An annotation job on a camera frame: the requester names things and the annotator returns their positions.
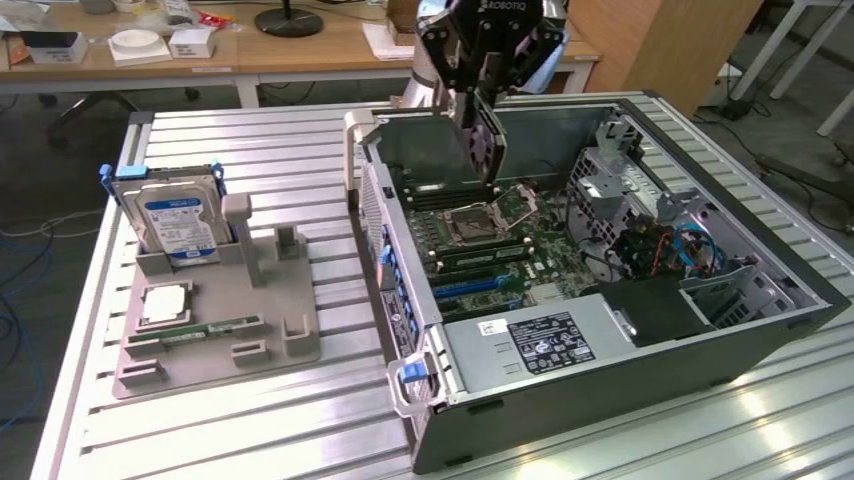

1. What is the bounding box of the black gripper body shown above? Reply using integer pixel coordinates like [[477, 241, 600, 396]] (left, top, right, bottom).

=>
[[443, 0, 548, 65]]

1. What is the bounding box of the black graphics card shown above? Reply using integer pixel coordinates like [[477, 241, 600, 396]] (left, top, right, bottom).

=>
[[457, 87, 510, 185]]

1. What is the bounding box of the brown cardboard box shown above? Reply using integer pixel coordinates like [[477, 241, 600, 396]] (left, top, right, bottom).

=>
[[386, 0, 422, 34]]

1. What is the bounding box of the wooden cabinet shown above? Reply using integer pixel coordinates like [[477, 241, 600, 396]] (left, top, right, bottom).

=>
[[566, 0, 766, 116]]

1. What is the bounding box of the wooden desk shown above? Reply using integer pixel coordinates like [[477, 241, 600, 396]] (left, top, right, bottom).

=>
[[0, 0, 602, 109]]

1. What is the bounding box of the black round lamp base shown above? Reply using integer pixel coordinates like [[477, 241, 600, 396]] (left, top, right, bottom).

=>
[[254, 0, 327, 39]]

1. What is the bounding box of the perforated silver disk bay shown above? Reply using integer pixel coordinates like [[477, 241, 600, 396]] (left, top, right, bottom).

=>
[[566, 117, 676, 226]]

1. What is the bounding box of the metal socket cover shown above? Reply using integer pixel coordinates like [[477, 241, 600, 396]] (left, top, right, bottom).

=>
[[490, 182, 541, 226]]

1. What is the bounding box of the black floor adapter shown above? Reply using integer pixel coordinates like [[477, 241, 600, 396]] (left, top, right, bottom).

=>
[[717, 98, 753, 122]]

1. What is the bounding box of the CPU socket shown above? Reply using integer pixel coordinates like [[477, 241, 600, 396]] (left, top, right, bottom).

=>
[[445, 202, 499, 246]]

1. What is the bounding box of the white labelled box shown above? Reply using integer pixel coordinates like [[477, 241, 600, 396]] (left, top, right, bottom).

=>
[[167, 27, 219, 60]]

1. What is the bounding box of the black installed RAM stick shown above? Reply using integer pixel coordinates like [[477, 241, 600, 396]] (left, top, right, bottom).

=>
[[437, 242, 529, 271]]

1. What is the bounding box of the green motherboard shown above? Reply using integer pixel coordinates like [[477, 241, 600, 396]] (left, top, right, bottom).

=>
[[399, 169, 602, 321]]

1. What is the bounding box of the white round tape holder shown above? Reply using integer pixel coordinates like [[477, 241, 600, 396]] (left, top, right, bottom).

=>
[[107, 28, 174, 67]]

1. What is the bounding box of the blue expansion slot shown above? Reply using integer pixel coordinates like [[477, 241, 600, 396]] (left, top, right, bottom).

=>
[[431, 272, 509, 301]]

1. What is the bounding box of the black stand base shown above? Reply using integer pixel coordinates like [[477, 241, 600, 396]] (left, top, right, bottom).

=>
[[753, 149, 854, 206]]

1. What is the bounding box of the hard disk in blue carrier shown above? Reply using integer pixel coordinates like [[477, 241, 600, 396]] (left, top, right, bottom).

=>
[[98, 159, 233, 267]]

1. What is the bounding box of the gray metal disk bay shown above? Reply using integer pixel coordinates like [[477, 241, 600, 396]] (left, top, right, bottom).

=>
[[677, 264, 796, 331]]

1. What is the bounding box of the black chair base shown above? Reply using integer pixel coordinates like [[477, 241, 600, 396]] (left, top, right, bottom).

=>
[[36, 87, 202, 146]]

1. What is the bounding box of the gray parts rack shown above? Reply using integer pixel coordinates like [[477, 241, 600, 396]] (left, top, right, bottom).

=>
[[110, 193, 323, 401]]

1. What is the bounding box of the white box with dark lid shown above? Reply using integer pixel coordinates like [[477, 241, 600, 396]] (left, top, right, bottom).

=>
[[18, 30, 91, 65]]

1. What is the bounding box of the silver power supply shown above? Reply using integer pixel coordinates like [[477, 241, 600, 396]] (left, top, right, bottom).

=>
[[439, 293, 640, 396]]

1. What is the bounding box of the blue case latch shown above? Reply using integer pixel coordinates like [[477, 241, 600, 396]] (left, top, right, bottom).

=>
[[393, 362, 429, 385]]

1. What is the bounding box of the green RAM stick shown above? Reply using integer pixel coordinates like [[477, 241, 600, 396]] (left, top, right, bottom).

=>
[[130, 314, 262, 345]]

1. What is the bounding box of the silver CPU chip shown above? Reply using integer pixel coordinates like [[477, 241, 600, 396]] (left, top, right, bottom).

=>
[[141, 287, 193, 324]]

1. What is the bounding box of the open black PC case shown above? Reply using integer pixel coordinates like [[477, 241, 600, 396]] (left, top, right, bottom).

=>
[[341, 97, 853, 476]]

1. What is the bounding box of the white table frame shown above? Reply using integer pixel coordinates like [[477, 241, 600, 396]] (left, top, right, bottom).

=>
[[726, 0, 854, 136]]

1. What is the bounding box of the blue data wire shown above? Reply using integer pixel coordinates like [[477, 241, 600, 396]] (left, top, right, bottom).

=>
[[670, 222, 726, 274]]

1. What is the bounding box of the white floor cable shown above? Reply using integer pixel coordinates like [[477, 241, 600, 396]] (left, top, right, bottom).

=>
[[0, 209, 108, 239]]

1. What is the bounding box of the blue floor cable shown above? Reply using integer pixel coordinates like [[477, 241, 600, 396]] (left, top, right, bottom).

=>
[[0, 234, 55, 431]]

